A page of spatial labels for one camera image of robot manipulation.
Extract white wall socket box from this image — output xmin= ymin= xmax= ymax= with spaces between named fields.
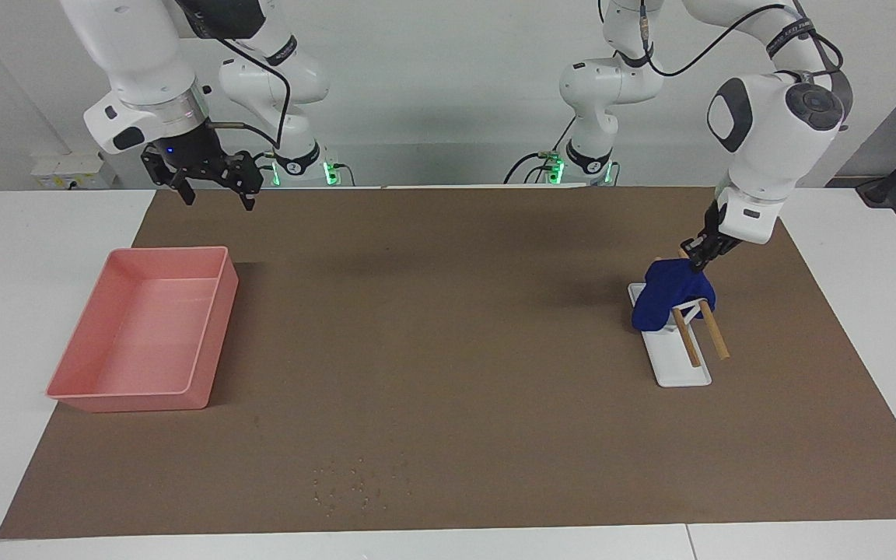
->
xmin=30 ymin=152 xmax=118 ymax=190

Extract blue towel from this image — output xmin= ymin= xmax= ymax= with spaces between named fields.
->
xmin=632 ymin=258 xmax=717 ymax=334

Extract white rack with wooden rods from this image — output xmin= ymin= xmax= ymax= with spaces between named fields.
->
xmin=628 ymin=255 xmax=730 ymax=388

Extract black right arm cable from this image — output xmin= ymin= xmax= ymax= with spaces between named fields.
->
xmin=176 ymin=0 xmax=293 ymax=150

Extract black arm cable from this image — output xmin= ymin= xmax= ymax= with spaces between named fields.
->
xmin=176 ymin=0 xmax=293 ymax=150
xmin=594 ymin=0 xmax=845 ymax=79

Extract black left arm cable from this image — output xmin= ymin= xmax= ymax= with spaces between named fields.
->
xmin=594 ymin=0 xmax=845 ymax=79

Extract brown table mat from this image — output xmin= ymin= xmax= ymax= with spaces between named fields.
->
xmin=0 ymin=185 xmax=896 ymax=540

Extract water droplets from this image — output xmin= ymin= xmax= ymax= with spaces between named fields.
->
xmin=310 ymin=455 xmax=414 ymax=516

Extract pink plastic bin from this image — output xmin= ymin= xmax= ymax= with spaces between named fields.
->
xmin=45 ymin=246 xmax=240 ymax=413

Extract black left base cables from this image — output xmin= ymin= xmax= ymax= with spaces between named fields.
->
xmin=504 ymin=117 xmax=575 ymax=185

